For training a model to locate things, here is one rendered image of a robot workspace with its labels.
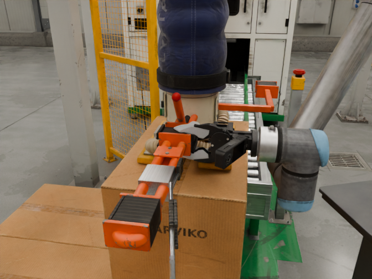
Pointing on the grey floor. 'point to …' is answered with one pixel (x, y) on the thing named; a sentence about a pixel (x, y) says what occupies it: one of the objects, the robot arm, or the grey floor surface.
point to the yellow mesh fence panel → (151, 11)
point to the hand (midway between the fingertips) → (177, 141)
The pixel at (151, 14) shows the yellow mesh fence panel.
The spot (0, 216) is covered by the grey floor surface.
